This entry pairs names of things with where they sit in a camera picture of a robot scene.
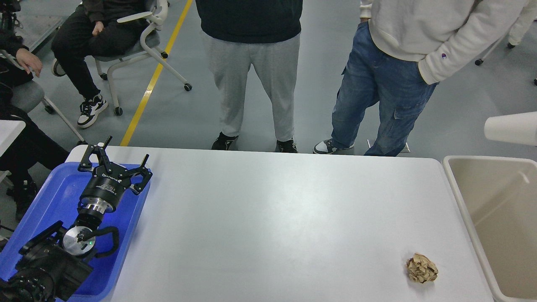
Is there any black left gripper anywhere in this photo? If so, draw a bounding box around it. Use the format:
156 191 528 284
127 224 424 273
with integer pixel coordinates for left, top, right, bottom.
78 135 153 210

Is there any white paper cup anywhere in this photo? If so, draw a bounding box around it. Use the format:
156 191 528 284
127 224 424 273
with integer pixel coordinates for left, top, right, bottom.
484 112 537 146

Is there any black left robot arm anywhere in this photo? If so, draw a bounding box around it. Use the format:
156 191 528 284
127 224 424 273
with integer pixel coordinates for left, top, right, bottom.
1 143 153 302

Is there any blue plastic tray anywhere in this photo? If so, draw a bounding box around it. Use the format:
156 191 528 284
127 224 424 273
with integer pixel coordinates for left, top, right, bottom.
0 162 151 302

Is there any person at left edge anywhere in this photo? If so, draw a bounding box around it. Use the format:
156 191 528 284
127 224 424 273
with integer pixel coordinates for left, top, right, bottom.
0 29 70 223

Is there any white side table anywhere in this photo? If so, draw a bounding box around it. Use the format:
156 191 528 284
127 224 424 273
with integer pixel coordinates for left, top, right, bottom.
0 120 26 156

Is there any grey chair at left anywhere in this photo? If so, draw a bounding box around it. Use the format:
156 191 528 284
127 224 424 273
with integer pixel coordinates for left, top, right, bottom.
11 80 87 145

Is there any white office chair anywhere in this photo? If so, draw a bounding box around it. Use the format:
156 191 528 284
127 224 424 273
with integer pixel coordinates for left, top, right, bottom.
51 0 193 117

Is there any seated person in black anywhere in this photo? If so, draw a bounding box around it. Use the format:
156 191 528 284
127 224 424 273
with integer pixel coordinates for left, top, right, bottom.
51 0 147 128

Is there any person in grey sweatpants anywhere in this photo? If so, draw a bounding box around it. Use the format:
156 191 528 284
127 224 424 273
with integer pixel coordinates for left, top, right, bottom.
195 0 304 153

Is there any person in white hoodie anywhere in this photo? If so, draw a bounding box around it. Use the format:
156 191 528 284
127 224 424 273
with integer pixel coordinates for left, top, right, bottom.
313 0 526 156

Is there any crumpled brown paper ball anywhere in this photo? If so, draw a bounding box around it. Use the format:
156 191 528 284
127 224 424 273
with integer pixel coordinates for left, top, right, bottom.
406 253 438 284

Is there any white chair legs top right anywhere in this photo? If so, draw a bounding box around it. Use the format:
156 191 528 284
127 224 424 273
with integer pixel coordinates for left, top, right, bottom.
474 38 503 66

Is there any beige plastic bin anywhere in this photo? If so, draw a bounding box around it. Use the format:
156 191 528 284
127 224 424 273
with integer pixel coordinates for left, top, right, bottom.
443 156 537 302

